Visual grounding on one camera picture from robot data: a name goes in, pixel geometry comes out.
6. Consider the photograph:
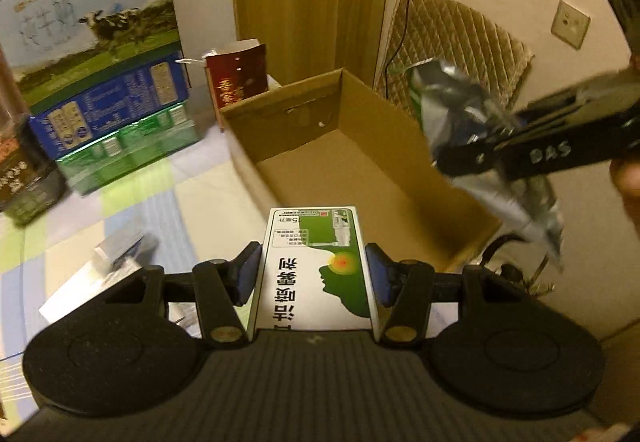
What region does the dark noodle carton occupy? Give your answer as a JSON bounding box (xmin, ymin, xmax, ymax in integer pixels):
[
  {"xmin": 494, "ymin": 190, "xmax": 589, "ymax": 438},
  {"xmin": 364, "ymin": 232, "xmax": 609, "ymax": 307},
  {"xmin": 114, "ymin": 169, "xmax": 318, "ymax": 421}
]
[{"xmin": 1, "ymin": 116, "xmax": 67, "ymax": 227}]

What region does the open cardboard box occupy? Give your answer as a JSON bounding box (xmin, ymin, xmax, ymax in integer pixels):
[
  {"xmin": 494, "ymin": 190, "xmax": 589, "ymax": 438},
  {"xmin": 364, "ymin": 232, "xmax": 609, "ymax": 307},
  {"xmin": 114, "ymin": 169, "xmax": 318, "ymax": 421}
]
[{"xmin": 221, "ymin": 69, "xmax": 499, "ymax": 271}]

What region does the white blue-logo medicine box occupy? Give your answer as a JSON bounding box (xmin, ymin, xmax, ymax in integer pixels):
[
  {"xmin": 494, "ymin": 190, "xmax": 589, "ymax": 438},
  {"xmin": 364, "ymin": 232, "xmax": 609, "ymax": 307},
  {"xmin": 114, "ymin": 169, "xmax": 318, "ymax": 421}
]
[{"xmin": 39, "ymin": 258, "xmax": 142, "ymax": 324}]

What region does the green wrapped carton pack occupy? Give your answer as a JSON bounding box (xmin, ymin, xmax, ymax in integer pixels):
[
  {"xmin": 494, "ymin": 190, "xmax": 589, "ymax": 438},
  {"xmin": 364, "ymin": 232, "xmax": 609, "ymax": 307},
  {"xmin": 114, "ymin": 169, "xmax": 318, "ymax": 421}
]
[{"xmin": 56, "ymin": 104, "xmax": 200, "ymax": 195}]

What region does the black power cord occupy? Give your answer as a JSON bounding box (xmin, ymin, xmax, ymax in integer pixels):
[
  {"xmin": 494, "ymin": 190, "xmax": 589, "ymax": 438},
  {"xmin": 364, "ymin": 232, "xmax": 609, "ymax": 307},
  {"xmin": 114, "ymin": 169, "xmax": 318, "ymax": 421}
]
[{"xmin": 382, "ymin": 0, "xmax": 449, "ymax": 98}]

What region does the person's right hand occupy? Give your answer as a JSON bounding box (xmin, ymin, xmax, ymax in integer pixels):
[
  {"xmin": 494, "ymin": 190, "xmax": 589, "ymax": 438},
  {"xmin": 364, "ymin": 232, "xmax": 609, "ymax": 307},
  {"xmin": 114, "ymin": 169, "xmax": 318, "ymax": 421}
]
[{"xmin": 610, "ymin": 158, "xmax": 640, "ymax": 235}]

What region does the green white spray box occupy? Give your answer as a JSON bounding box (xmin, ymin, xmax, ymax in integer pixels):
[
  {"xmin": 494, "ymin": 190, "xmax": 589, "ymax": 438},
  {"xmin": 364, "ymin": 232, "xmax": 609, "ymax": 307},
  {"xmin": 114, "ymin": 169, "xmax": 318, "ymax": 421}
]
[{"xmin": 248, "ymin": 206, "xmax": 381, "ymax": 339}]

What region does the cow picture milk carton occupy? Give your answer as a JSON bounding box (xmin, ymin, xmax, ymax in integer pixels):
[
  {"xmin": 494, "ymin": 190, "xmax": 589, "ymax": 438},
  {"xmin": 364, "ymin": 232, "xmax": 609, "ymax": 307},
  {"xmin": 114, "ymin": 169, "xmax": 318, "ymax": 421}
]
[{"xmin": 1, "ymin": 0, "xmax": 181, "ymax": 113}]

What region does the quilted chair cushion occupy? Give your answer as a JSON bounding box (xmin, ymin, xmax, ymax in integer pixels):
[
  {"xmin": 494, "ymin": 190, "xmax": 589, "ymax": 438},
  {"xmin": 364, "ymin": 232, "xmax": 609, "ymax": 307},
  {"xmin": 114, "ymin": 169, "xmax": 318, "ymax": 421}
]
[{"xmin": 375, "ymin": 0, "xmax": 534, "ymax": 115}]

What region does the blue milk carton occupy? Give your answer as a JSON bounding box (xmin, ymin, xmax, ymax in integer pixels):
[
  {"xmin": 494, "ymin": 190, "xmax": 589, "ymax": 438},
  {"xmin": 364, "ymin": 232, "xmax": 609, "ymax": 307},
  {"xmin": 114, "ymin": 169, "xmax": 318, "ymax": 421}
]
[{"xmin": 29, "ymin": 53, "xmax": 189, "ymax": 160}]

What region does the silver foil bag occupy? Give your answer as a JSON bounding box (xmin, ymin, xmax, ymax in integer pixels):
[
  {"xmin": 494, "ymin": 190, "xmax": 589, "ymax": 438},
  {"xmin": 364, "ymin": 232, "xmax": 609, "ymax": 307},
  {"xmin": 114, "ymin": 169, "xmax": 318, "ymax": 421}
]
[{"xmin": 405, "ymin": 58, "xmax": 564, "ymax": 269}]

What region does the checked tablecloth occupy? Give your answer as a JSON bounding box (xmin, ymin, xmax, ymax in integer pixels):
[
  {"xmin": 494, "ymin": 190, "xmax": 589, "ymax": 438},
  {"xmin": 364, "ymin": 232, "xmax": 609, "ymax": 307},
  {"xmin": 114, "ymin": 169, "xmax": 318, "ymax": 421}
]
[{"xmin": 1, "ymin": 127, "xmax": 265, "ymax": 433}]

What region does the single wall plate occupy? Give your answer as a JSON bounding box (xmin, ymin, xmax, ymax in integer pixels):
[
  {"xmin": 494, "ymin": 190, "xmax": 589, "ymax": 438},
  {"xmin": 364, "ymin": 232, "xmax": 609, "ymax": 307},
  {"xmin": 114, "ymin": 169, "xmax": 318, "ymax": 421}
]
[{"xmin": 550, "ymin": 0, "xmax": 591, "ymax": 50}]

